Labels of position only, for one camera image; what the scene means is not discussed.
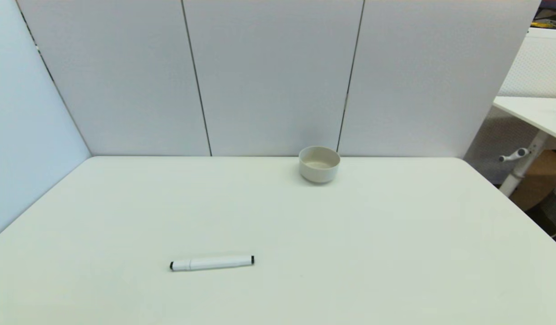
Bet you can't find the white marker with black ends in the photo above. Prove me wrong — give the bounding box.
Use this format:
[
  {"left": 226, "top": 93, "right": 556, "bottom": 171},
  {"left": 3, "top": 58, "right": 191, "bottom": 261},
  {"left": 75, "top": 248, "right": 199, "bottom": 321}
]
[{"left": 169, "top": 255, "right": 255, "bottom": 272}]

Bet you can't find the beige round bowl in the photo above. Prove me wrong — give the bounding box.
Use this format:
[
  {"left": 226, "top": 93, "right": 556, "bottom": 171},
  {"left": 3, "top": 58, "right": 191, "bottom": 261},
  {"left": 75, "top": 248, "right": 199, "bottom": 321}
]
[{"left": 299, "top": 145, "right": 341, "bottom": 184}]

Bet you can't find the white desk leg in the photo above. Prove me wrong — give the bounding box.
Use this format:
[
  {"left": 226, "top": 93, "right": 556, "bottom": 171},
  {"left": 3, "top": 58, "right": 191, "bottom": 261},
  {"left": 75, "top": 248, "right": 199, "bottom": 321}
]
[{"left": 499, "top": 131, "right": 550, "bottom": 197}]

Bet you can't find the white side desk top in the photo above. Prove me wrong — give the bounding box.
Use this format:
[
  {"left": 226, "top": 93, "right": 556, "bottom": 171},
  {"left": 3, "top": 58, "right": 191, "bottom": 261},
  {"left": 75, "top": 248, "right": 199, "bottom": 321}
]
[{"left": 493, "top": 96, "right": 556, "bottom": 144}]

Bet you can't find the brown cardboard box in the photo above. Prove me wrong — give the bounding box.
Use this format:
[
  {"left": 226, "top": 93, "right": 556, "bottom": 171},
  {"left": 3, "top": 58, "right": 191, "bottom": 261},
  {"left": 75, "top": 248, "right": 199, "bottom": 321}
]
[{"left": 509, "top": 149, "right": 556, "bottom": 212}]

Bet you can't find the white perforated panel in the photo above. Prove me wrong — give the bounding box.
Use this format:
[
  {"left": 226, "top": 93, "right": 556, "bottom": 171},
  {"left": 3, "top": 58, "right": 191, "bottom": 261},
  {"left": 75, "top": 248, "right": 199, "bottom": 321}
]
[{"left": 498, "top": 27, "right": 556, "bottom": 99}]

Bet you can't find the yellow and black clutter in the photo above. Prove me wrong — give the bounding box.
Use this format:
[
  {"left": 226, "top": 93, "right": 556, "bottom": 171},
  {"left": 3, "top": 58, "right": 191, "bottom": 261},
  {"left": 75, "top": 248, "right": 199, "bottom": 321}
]
[{"left": 532, "top": 0, "right": 556, "bottom": 30}]

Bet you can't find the white desk crank handle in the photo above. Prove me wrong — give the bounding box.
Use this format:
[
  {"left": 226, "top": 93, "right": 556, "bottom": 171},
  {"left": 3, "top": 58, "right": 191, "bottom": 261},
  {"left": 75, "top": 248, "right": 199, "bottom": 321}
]
[{"left": 498, "top": 148, "right": 531, "bottom": 163}]

